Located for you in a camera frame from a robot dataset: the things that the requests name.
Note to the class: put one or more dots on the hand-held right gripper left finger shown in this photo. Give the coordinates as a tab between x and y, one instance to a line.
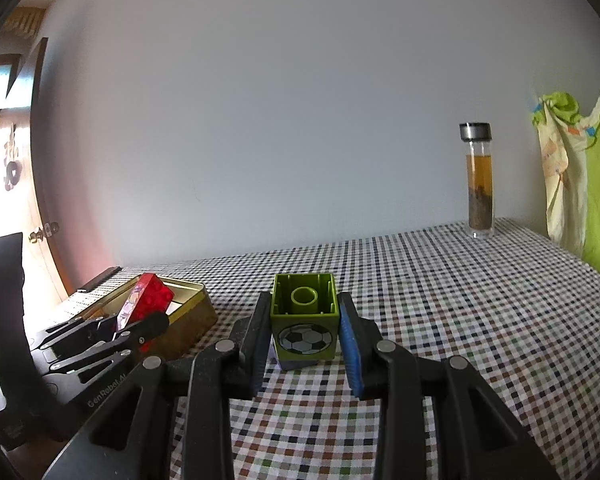
255	345

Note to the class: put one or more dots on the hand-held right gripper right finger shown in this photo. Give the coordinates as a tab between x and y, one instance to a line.
350	355

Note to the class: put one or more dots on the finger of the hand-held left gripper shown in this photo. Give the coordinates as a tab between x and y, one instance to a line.
145	327
75	332

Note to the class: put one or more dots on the red building block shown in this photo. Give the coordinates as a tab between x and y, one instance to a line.
152	300

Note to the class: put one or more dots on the gold tin box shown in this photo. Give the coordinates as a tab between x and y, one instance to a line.
190	320

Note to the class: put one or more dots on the green building block soccer print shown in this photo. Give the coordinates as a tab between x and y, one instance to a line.
305	340

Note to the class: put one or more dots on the purple building block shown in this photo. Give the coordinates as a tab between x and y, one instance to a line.
305	365

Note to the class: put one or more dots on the checkered tablecloth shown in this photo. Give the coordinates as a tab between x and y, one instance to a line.
430	310

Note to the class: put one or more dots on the wooden door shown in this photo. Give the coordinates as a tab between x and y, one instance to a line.
27	200

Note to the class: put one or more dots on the door hanging ornament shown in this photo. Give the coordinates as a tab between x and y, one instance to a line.
14	160

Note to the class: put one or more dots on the glass tea bottle metal lid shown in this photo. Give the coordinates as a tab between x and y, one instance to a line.
480	185

